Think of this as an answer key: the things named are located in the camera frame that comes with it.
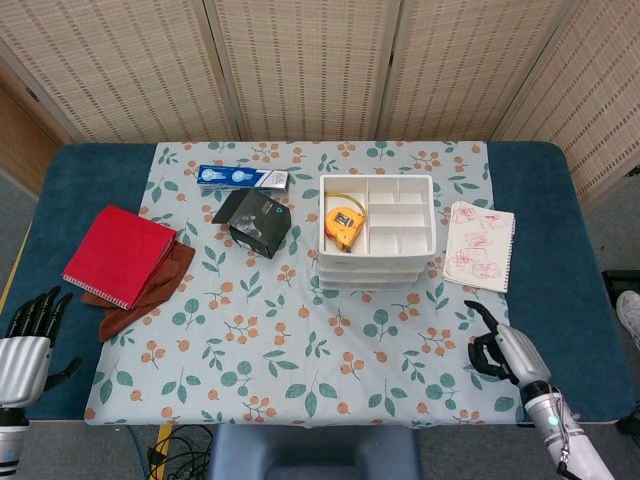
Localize white shoe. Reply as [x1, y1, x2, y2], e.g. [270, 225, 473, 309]
[615, 290, 640, 351]

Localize brown cloth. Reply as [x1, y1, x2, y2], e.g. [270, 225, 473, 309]
[81, 242, 197, 343]

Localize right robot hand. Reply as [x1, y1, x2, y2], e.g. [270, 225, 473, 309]
[463, 299, 552, 387]

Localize woven folding screen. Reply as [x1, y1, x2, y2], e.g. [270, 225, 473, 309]
[0, 0, 640, 204]

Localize blue cable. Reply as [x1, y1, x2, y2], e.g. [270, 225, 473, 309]
[127, 425, 151, 480]

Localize clear plastic drawer organizer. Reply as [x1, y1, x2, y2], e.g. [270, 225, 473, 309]
[318, 173, 439, 291]

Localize white notebook with red sketches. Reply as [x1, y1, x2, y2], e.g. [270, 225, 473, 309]
[442, 200, 517, 294]

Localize floral patterned tablecloth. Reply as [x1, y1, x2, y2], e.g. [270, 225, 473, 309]
[83, 140, 525, 429]

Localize black cardboard box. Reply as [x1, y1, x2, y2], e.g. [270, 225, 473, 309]
[211, 189, 293, 260]

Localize blue white toothpaste box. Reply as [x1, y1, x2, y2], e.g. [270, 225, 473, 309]
[196, 164, 291, 197]

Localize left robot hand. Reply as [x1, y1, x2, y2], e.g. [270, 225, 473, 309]
[0, 285, 83, 409]

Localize red folder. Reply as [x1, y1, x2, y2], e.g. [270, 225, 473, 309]
[61, 204, 178, 311]

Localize yellow tape measure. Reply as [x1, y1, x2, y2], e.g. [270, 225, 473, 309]
[323, 191, 369, 252]

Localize black stand base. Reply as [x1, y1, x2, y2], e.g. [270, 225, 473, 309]
[602, 269, 640, 301]

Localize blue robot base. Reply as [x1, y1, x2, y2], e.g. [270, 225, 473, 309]
[207, 424, 422, 480]

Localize black cable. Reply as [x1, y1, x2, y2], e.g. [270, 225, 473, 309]
[147, 424, 214, 480]

